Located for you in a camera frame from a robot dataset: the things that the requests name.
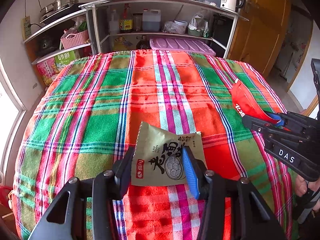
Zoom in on red snack wrapper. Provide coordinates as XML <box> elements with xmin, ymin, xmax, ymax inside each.
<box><xmin>231</xmin><ymin>79</ymin><xmax>284</xmax><ymax>126</ymax></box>

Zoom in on beige cookie wrapper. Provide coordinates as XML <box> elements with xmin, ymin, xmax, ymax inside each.
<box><xmin>131</xmin><ymin>122</ymin><xmax>205</xmax><ymax>186</ymax></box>

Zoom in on white kitchen shelf unit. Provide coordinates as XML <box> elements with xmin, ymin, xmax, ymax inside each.
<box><xmin>23</xmin><ymin>0</ymin><xmax>241</xmax><ymax>65</ymax></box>

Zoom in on person's right hand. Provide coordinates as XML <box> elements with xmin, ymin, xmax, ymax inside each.
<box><xmin>294</xmin><ymin>175</ymin><xmax>320</xmax><ymax>212</ymax></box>

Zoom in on plaid tablecloth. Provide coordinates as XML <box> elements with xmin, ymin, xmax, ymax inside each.
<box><xmin>10</xmin><ymin>49</ymin><xmax>296</xmax><ymax>240</ymax></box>

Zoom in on wooden door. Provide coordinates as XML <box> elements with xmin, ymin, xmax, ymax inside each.
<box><xmin>227</xmin><ymin>0</ymin><xmax>291</xmax><ymax>77</ymax></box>

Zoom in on pink lidded storage box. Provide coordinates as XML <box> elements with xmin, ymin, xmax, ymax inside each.
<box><xmin>150</xmin><ymin>37</ymin><xmax>216</xmax><ymax>56</ymax></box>

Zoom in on green and pink carton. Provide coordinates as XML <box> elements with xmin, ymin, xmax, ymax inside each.
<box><xmin>36</xmin><ymin>50</ymin><xmax>80</xmax><ymax>87</ymax></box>

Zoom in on pink woven basket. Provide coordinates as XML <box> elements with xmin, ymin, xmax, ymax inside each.
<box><xmin>61</xmin><ymin>30</ymin><xmax>89</xmax><ymax>49</ymax></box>

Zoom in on yellow label sauce bottle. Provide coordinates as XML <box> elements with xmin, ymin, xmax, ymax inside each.
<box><xmin>119</xmin><ymin>3</ymin><xmax>133</xmax><ymax>33</ymax></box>

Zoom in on white plastic jug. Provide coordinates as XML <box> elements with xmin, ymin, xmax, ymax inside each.
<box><xmin>142</xmin><ymin>9</ymin><xmax>161</xmax><ymax>32</ymax></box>

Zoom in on steel pot with lid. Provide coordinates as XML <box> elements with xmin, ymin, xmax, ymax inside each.
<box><xmin>40</xmin><ymin>0</ymin><xmax>79</xmax><ymax>16</ymax></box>

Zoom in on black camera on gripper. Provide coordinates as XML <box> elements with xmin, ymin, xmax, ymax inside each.
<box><xmin>310</xmin><ymin>58</ymin><xmax>320</xmax><ymax>111</ymax></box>

